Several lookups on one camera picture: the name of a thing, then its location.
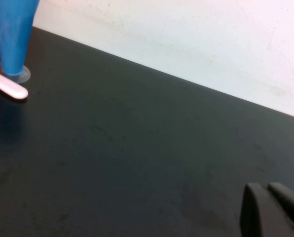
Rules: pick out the blue cone cup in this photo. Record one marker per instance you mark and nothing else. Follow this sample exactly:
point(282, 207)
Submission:
point(13, 37)

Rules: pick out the pink plastic fork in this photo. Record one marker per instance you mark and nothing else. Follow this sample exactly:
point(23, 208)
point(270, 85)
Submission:
point(11, 88)

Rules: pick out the clear round cup base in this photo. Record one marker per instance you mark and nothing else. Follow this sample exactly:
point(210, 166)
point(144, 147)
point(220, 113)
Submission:
point(25, 75)

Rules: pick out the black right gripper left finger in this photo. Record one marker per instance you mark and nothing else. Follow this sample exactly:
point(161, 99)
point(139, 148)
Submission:
point(260, 217)

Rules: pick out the black table mat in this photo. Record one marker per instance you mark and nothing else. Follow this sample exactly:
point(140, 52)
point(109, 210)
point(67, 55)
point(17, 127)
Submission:
point(137, 148)

